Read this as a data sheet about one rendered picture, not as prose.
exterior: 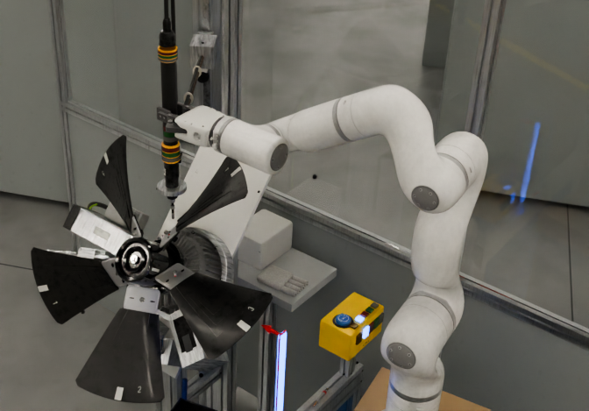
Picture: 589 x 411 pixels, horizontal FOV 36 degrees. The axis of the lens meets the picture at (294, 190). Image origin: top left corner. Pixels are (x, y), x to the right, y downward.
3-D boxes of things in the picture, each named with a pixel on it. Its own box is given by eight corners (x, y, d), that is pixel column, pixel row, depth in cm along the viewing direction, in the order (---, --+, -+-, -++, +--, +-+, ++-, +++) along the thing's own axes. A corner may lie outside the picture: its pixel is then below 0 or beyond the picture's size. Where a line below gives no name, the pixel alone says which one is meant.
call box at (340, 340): (351, 320, 256) (353, 290, 251) (381, 335, 251) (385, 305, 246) (317, 350, 245) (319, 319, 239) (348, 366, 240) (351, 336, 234)
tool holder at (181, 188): (160, 176, 225) (159, 141, 220) (189, 178, 225) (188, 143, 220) (154, 195, 217) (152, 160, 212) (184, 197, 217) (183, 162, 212)
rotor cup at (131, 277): (129, 280, 247) (99, 272, 236) (152, 232, 248) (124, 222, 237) (168, 302, 240) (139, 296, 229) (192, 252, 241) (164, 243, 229)
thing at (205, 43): (195, 56, 275) (194, 30, 271) (217, 57, 275) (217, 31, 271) (189, 70, 267) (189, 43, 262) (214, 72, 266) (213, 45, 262)
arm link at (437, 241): (386, 346, 198) (417, 304, 210) (437, 368, 193) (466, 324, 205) (412, 149, 170) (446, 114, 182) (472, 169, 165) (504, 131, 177)
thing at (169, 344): (166, 364, 255) (170, 339, 256) (184, 367, 252) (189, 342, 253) (149, 361, 247) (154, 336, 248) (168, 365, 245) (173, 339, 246)
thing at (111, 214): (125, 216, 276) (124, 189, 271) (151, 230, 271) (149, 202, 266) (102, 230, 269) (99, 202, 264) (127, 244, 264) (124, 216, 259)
